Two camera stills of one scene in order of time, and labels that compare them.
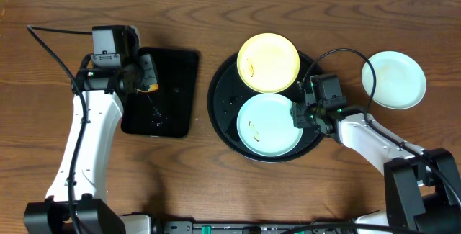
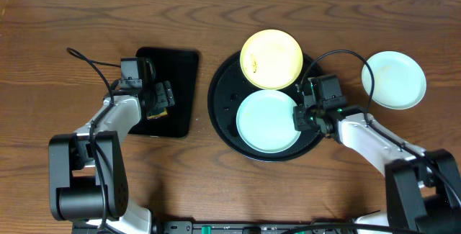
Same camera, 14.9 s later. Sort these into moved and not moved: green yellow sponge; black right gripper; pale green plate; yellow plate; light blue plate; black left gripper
Moved: green yellow sponge; black left gripper
Not moved: yellow plate; pale green plate; black right gripper; light blue plate
